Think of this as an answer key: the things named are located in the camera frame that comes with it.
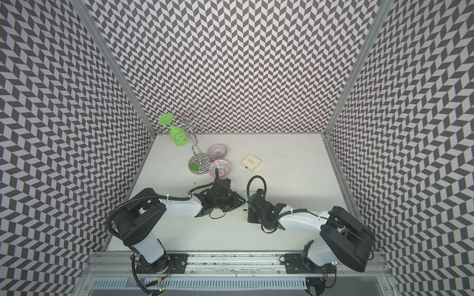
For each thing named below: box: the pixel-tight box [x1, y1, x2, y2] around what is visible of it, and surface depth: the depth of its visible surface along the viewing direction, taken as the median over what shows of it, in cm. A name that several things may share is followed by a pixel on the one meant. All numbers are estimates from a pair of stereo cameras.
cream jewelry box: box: [241, 154, 262, 173], surface depth 104 cm
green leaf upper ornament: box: [158, 112, 174, 126], surface depth 85 cm
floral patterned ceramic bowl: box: [208, 159, 232, 181], surface depth 101 cm
